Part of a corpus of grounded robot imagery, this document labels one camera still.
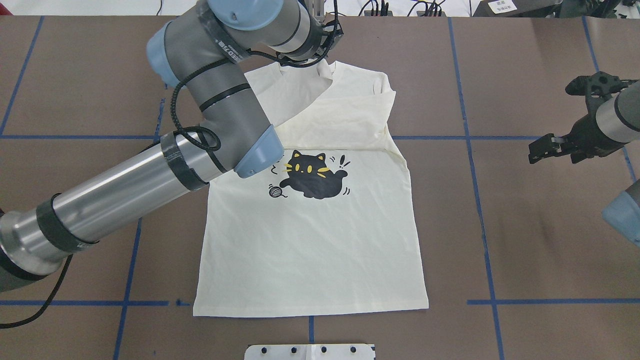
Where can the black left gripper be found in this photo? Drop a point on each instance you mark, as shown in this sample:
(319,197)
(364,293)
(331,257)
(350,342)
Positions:
(300,62)

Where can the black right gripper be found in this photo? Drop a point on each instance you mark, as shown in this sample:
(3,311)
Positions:
(583,135)

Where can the cream long-sleeve cat shirt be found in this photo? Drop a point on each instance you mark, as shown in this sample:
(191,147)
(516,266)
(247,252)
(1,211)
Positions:
(329,229)

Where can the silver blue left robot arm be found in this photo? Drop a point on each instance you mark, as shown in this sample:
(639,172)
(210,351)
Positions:
(220,126)

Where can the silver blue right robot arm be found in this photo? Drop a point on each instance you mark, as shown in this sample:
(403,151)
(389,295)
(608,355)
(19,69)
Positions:
(623,213)

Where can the black box with label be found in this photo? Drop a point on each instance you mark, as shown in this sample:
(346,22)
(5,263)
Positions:
(516,8)

